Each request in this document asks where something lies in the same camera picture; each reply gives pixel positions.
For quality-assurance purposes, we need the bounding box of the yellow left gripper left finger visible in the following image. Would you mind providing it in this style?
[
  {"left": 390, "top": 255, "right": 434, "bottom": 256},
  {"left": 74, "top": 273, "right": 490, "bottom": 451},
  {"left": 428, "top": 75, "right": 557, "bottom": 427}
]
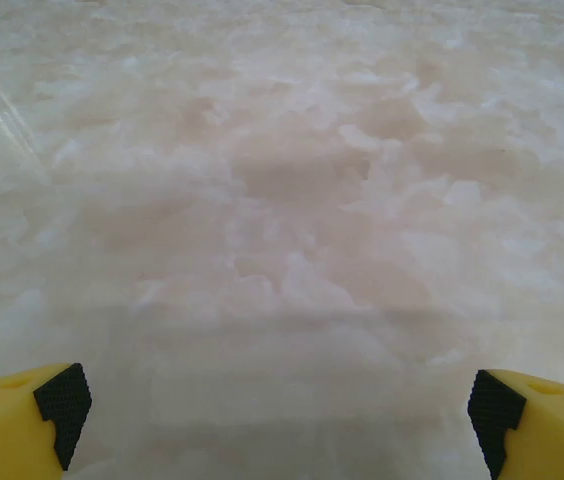
[{"left": 0, "top": 362, "right": 94, "bottom": 480}]

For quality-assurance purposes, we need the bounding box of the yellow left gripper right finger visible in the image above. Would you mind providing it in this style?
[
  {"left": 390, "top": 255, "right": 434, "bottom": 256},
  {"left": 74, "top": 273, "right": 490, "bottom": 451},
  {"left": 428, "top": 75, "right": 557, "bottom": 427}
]
[{"left": 466, "top": 368, "right": 564, "bottom": 480}]

